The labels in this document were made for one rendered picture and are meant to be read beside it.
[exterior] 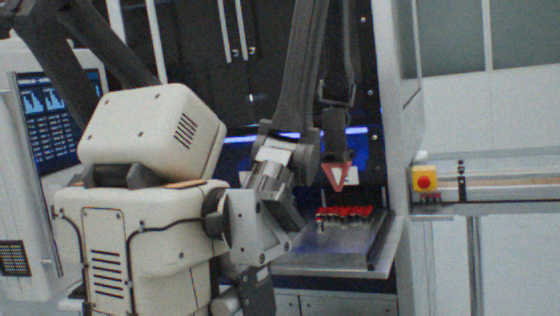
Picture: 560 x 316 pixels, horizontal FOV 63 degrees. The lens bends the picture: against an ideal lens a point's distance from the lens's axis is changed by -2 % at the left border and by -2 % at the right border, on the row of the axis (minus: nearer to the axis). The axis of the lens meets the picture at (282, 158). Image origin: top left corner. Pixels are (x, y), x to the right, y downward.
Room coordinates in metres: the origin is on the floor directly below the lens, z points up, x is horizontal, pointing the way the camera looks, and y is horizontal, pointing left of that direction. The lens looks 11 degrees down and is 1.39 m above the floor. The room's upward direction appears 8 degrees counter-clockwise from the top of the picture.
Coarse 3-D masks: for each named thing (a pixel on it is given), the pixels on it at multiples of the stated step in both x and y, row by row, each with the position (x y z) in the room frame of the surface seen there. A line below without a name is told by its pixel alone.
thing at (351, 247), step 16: (304, 224) 1.42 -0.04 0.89; (304, 240) 1.30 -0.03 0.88; (320, 240) 1.28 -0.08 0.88; (336, 240) 1.26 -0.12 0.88; (352, 240) 1.25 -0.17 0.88; (368, 240) 1.23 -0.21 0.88; (288, 256) 1.15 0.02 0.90; (304, 256) 1.13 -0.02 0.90; (320, 256) 1.11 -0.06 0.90; (336, 256) 1.10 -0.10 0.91; (352, 256) 1.08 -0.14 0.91; (368, 256) 1.09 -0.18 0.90
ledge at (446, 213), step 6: (414, 210) 1.44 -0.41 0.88; (420, 210) 1.43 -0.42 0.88; (426, 210) 1.42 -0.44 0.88; (432, 210) 1.41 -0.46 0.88; (438, 210) 1.40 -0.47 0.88; (444, 210) 1.40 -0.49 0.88; (450, 210) 1.39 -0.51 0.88; (414, 216) 1.39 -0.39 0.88; (420, 216) 1.38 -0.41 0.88; (426, 216) 1.37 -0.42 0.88; (432, 216) 1.37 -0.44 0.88; (438, 216) 1.36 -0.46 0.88; (444, 216) 1.35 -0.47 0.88; (450, 216) 1.35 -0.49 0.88
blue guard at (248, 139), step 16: (352, 128) 1.45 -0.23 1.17; (368, 128) 1.43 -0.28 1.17; (224, 144) 1.62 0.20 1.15; (240, 144) 1.60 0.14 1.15; (320, 144) 1.49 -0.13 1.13; (352, 144) 1.45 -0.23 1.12; (368, 144) 1.43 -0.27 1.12; (224, 160) 1.63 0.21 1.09; (240, 160) 1.60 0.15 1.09; (320, 160) 1.49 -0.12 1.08; (352, 160) 1.45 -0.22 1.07; (368, 160) 1.44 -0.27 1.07; (384, 160) 1.42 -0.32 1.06; (224, 176) 1.63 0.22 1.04; (320, 176) 1.50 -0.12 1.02; (368, 176) 1.44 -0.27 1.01; (384, 176) 1.42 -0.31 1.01
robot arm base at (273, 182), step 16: (256, 176) 0.68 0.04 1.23; (272, 176) 0.69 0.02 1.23; (288, 176) 0.70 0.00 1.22; (224, 192) 0.68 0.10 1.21; (256, 192) 0.65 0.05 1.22; (272, 192) 0.64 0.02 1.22; (288, 192) 0.68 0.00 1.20; (272, 208) 0.65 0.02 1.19; (288, 208) 0.64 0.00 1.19; (288, 224) 0.66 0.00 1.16
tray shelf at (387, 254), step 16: (400, 224) 1.33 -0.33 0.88; (384, 256) 1.12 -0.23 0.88; (272, 272) 1.14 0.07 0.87; (288, 272) 1.12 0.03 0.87; (304, 272) 1.11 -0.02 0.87; (320, 272) 1.09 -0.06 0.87; (336, 272) 1.07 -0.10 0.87; (352, 272) 1.06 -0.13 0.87; (368, 272) 1.04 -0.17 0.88; (384, 272) 1.03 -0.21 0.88
